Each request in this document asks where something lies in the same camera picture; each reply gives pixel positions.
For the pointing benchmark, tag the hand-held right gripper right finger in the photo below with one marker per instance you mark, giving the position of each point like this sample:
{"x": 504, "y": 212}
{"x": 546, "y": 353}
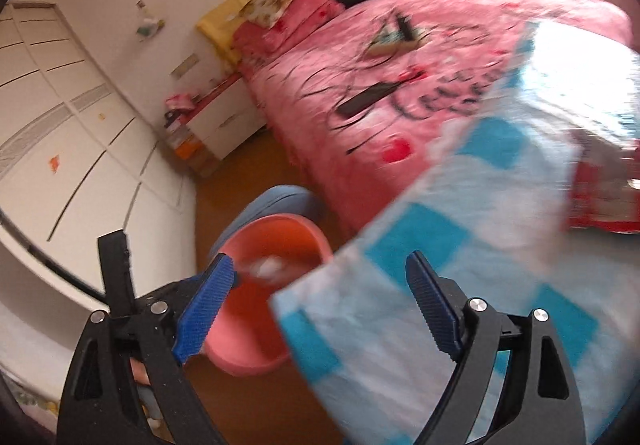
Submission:
{"x": 435, "y": 310}

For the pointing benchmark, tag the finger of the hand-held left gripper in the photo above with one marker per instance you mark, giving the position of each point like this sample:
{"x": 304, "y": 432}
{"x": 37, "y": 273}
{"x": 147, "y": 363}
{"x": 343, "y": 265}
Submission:
{"x": 116, "y": 270}

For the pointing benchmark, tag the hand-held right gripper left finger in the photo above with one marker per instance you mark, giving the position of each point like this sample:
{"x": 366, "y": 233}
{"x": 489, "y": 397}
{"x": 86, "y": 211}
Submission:
{"x": 205, "y": 305}

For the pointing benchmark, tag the blue checkered plastic tablecloth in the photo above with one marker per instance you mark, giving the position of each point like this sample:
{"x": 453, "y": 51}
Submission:
{"x": 450, "y": 300}

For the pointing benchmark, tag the white crumpled paper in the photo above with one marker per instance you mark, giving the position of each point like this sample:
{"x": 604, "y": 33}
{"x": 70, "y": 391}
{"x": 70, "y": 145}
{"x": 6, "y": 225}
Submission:
{"x": 267, "y": 270}

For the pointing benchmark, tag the white wardrobe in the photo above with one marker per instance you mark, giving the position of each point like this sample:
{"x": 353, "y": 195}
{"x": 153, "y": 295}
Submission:
{"x": 75, "y": 150}

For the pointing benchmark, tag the orange box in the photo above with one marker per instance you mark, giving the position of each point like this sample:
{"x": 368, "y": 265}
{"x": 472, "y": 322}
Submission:
{"x": 186, "y": 147}

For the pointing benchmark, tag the pink packet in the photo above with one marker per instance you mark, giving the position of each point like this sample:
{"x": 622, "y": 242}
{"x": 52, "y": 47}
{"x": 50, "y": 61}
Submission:
{"x": 177, "y": 101}

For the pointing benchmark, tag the white red nightstand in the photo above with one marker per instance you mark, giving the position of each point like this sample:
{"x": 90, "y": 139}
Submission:
{"x": 225, "y": 125}

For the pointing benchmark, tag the red snack packet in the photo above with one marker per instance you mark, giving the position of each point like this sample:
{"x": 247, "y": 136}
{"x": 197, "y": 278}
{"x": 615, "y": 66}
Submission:
{"x": 600, "y": 195}

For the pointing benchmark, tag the black remote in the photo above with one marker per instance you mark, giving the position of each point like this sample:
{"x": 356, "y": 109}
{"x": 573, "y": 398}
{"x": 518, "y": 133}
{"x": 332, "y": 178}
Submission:
{"x": 367, "y": 100}

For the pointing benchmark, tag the pink bed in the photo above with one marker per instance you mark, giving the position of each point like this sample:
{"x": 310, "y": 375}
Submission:
{"x": 425, "y": 75}

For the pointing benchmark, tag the yellow headboard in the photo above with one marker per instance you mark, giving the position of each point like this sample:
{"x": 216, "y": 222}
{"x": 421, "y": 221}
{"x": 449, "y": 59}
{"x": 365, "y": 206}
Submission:
{"x": 225, "y": 20}

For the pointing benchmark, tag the black charger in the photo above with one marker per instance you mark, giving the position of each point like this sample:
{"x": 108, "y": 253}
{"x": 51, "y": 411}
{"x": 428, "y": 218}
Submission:
{"x": 404, "y": 27}

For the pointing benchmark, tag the floral yellow pillow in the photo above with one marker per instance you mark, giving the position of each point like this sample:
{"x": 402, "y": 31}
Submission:
{"x": 270, "y": 2}

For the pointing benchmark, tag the folded red pink blanket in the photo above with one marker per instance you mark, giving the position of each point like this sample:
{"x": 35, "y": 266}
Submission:
{"x": 305, "y": 10}

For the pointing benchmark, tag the wall decoration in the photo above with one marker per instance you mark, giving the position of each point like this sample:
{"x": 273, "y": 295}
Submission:
{"x": 147, "y": 22}

